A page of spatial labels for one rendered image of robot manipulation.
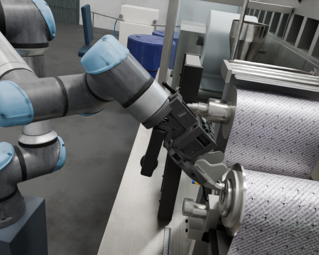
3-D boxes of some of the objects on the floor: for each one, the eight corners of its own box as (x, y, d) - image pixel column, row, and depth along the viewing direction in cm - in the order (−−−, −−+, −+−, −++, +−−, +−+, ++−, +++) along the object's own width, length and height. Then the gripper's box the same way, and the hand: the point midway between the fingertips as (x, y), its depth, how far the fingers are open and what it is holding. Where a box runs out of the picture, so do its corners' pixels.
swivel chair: (122, 83, 487) (127, 10, 435) (105, 95, 431) (110, 13, 379) (86, 75, 499) (87, 3, 447) (65, 85, 444) (64, 4, 392)
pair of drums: (185, 91, 494) (196, 34, 450) (172, 122, 378) (186, 49, 335) (141, 82, 504) (147, 25, 460) (115, 110, 388) (120, 37, 345)
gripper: (175, 103, 47) (251, 186, 53) (176, 84, 56) (242, 157, 61) (137, 133, 50) (213, 208, 56) (145, 111, 59) (210, 178, 64)
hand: (213, 184), depth 59 cm, fingers closed, pressing on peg
